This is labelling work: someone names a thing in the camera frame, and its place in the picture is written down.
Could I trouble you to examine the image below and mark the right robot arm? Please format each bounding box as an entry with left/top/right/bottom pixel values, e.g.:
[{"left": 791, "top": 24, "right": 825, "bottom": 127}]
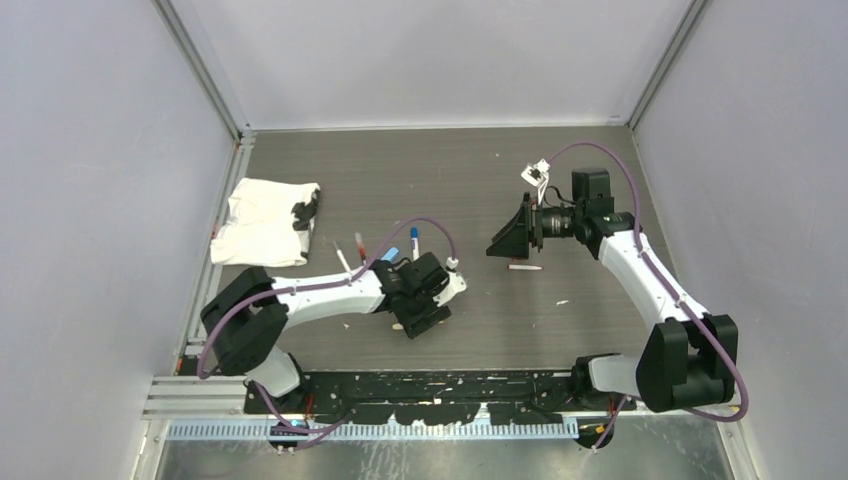
[{"left": 486, "top": 160, "right": 738, "bottom": 412}]

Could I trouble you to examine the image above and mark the white marker blue tip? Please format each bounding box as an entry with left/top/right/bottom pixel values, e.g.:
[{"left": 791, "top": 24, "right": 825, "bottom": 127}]
[{"left": 333, "top": 241, "right": 352, "bottom": 274}]

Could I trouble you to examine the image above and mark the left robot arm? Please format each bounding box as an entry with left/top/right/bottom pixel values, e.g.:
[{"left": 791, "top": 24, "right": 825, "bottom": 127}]
[{"left": 198, "top": 252, "right": 467, "bottom": 413}]

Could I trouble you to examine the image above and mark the white pen red tip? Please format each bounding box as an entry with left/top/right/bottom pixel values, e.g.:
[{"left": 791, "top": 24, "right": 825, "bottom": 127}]
[{"left": 508, "top": 264, "right": 543, "bottom": 271}]

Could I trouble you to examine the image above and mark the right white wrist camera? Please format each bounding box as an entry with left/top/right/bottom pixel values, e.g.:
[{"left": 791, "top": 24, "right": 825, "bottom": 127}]
[{"left": 520, "top": 158, "right": 550, "bottom": 204}]

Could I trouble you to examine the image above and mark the white marker with blue cap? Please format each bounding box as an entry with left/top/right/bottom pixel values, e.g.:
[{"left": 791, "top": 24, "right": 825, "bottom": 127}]
[{"left": 410, "top": 227, "right": 420, "bottom": 261}]

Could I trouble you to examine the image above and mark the red black pen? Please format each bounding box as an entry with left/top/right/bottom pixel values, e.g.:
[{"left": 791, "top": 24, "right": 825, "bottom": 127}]
[{"left": 354, "top": 232, "right": 368, "bottom": 264}]

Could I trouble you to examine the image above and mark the white stained cloth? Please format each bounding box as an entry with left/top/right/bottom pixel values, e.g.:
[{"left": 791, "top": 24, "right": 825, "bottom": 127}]
[{"left": 209, "top": 177, "right": 321, "bottom": 268}]

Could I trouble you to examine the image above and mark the blue pen cap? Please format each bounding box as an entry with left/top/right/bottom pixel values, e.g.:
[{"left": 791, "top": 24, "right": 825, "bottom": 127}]
[{"left": 381, "top": 247, "right": 400, "bottom": 262}]

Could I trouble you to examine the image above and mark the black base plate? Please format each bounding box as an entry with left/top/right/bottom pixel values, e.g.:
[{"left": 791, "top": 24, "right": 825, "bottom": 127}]
[{"left": 243, "top": 369, "right": 635, "bottom": 426}]

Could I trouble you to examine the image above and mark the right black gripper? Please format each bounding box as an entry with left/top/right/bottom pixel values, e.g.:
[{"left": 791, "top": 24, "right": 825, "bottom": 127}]
[{"left": 487, "top": 192, "right": 584, "bottom": 259}]

